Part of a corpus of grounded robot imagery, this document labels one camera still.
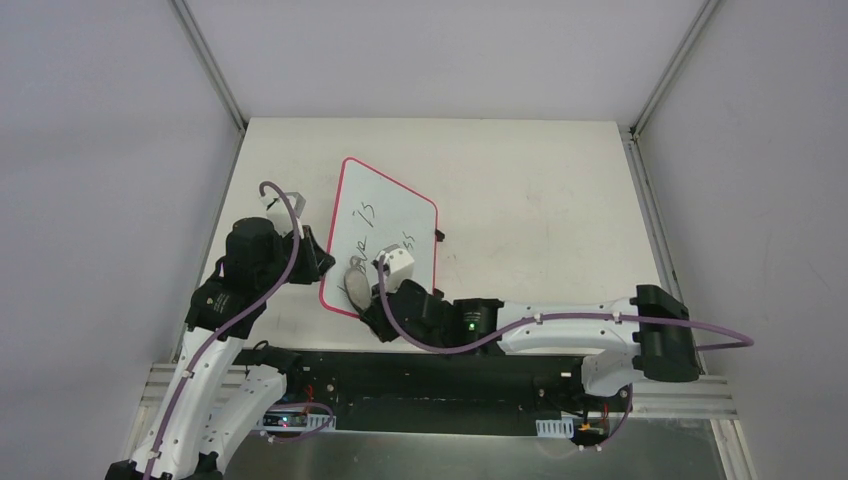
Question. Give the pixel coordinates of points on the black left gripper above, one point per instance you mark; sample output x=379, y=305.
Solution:
x=312, y=258

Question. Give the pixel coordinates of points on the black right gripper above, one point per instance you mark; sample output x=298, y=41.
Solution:
x=382, y=314

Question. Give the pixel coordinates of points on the grey eraser cloth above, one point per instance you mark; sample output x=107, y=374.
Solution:
x=357, y=289

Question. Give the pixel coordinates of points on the pink-framed whiteboard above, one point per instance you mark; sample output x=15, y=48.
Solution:
x=373, y=211

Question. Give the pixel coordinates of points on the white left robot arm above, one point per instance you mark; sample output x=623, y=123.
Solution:
x=189, y=439

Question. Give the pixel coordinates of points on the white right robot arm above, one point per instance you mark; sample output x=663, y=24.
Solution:
x=640, y=337

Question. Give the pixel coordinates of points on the left controller board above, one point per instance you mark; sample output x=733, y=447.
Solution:
x=294, y=422

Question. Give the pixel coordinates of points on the controller board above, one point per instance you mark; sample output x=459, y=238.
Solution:
x=584, y=431
x=294, y=422

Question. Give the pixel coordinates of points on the right controller board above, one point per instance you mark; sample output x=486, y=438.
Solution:
x=584, y=431

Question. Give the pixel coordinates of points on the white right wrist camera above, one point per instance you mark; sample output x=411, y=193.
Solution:
x=396, y=265

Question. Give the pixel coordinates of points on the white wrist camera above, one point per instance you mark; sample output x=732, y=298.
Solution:
x=284, y=212
x=396, y=265

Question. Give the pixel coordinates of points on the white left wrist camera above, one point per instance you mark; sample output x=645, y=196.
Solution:
x=284, y=212

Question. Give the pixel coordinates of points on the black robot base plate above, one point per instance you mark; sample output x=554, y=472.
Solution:
x=423, y=393

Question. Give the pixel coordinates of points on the aluminium frame post left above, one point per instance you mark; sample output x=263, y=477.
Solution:
x=206, y=58

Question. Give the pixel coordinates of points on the aluminium frame post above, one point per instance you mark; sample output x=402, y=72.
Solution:
x=206, y=58
x=675, y=66

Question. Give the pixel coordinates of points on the aluminium frame rail front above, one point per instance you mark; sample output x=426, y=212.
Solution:
x=709, y=398

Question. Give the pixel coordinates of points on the aluminium frame post right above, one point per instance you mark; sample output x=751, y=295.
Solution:
x=675, y=66

